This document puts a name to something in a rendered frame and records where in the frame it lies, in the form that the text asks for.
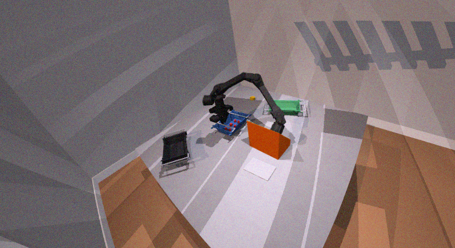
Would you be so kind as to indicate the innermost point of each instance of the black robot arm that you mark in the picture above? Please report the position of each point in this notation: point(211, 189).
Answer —
point(218, 90)

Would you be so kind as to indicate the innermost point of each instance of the blue plastic tray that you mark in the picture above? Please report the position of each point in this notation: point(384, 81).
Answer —
point(230, 119)

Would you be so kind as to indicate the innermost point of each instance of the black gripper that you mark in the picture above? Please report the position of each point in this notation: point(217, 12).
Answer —
point(222, 113)

